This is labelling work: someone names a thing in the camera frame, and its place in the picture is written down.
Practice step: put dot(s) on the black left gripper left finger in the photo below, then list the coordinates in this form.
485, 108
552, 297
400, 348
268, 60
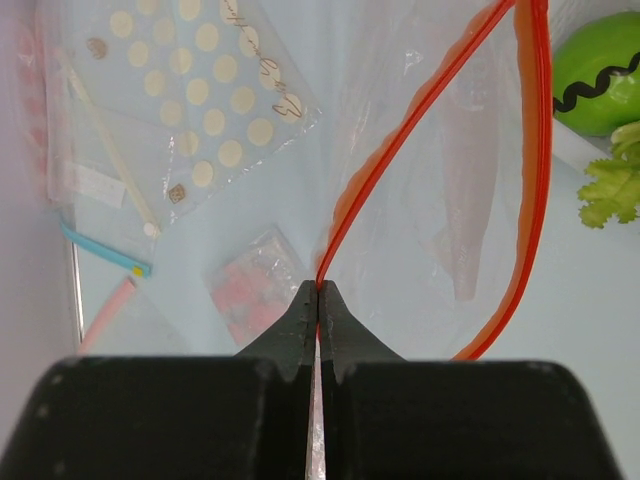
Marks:
176, 417

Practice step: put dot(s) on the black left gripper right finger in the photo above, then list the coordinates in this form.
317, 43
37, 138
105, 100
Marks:
389, 418

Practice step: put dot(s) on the clear red-zipper zip bag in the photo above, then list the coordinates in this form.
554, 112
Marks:
439, 170

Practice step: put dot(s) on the clear pink-dotted zip bag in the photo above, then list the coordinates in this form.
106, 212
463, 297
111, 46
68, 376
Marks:
255, 287

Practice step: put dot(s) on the clear blue-zipper zip bag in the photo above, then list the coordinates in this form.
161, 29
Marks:
105, 250

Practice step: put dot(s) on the clear cream-dotted zip bag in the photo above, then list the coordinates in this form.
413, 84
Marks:
161, 104

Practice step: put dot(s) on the clear red-patterned zip bag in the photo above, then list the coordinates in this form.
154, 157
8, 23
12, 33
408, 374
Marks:
30, 100

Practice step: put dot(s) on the green toy celery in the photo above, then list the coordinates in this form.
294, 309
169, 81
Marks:
614, 191

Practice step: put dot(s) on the green toy melon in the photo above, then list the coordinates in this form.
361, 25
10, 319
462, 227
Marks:
596, 76

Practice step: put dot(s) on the white perforated plastic basket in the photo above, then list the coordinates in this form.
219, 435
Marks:
565, 18

